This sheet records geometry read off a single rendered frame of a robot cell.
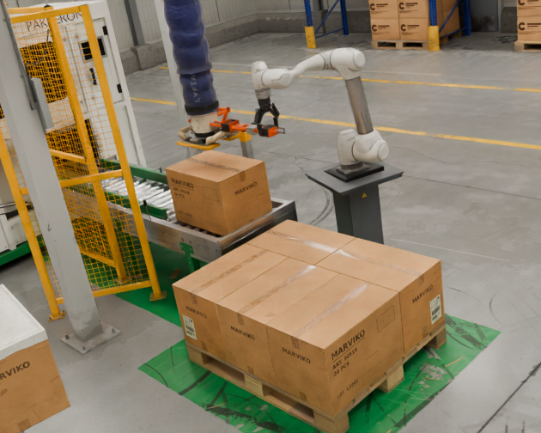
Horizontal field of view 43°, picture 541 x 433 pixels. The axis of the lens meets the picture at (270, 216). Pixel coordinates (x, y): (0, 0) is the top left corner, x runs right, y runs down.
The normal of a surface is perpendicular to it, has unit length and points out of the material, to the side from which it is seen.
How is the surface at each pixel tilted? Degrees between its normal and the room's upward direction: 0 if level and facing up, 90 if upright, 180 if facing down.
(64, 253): 90
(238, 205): 90
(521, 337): 0
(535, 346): 0
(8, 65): 90
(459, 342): 0
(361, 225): 90
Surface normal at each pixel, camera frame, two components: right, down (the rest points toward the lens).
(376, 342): 0.69, 0.18
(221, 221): -0.72, 0.38
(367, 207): 0.41, 0.30
